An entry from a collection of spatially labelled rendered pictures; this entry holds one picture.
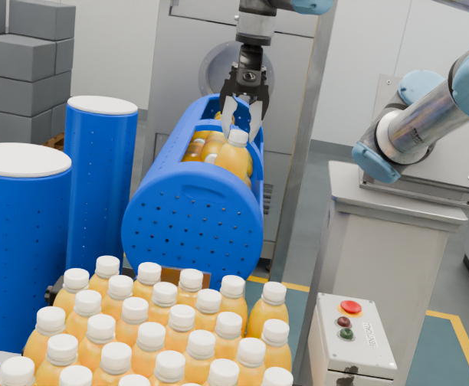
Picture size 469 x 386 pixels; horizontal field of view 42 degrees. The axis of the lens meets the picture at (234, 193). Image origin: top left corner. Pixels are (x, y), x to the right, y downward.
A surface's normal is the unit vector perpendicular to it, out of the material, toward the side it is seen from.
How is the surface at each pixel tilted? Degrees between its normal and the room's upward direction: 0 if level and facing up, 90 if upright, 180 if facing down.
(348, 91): 90
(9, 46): 90
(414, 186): 90
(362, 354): 0
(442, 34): 90
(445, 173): 49
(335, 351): 0
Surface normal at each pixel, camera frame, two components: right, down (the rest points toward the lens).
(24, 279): 0.46, 0.36
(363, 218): -0.12, 0.31
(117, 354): 0.15, -0.93
